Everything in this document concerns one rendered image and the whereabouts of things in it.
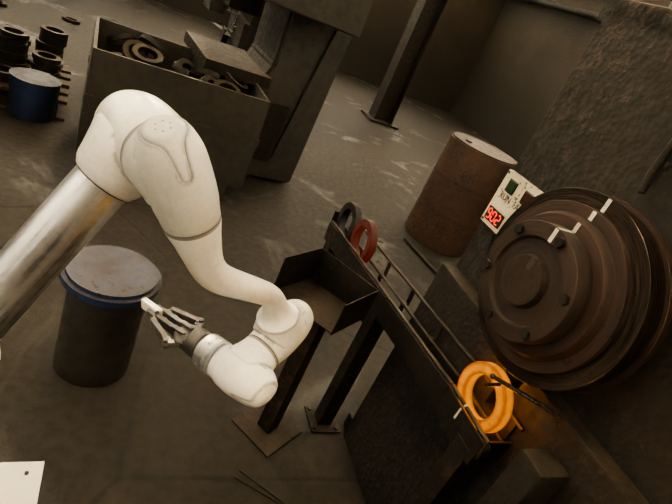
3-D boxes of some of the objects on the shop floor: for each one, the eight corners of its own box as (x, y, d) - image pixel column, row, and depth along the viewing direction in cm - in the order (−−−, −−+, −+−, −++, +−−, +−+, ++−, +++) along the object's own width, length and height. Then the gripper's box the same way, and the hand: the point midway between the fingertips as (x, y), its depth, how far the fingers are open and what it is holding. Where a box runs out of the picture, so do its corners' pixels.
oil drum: (446, 228, 482) (494, 142, 443) (477, 263, 435) (534, 171, 396) (393, 215, 456) (440, 122, 418) (420, 251, 409) (475, 150, 371)
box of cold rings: (218, 155, 413) (248, 59, 379) (237, 205, 350) (275, 95, 315) (77, 121, 363) (97, 7, 329) (70, 172, 300) (93, 38, 266)
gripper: (225, 324, 128) (163, 281, 138) (183, 349, 118) (120, 300, 128) (223, 347, 132) (163, 303, 142) (182, 372, 122) (121, 323, 132)
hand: (151, 308), depth 134 cm, fingers closed
